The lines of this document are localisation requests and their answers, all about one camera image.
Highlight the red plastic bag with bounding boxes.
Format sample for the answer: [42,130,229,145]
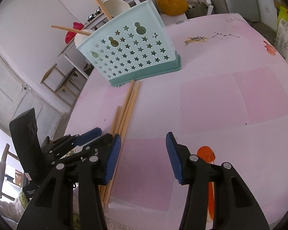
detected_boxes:
[65,22,84,44]

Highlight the white door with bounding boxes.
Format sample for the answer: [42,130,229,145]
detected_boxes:
[0,55,62,140]

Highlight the mint green utensil holder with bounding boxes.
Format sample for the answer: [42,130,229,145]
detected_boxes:
[77,0,181,87]

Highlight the white rice bag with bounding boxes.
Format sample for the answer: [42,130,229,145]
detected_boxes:
[275,5,288,64]

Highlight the yellow plastic bag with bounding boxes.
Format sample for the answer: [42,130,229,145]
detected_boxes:
[155,0,188,16]

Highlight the wooden chair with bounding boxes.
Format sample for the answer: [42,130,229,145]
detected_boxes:
[40,63,80,107]

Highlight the small white ceramic spoon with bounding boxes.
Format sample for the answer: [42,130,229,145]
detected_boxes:
[74,29,94,47]

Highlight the pink patterned tablecloth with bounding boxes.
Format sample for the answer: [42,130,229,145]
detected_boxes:
[67,14,288,229]

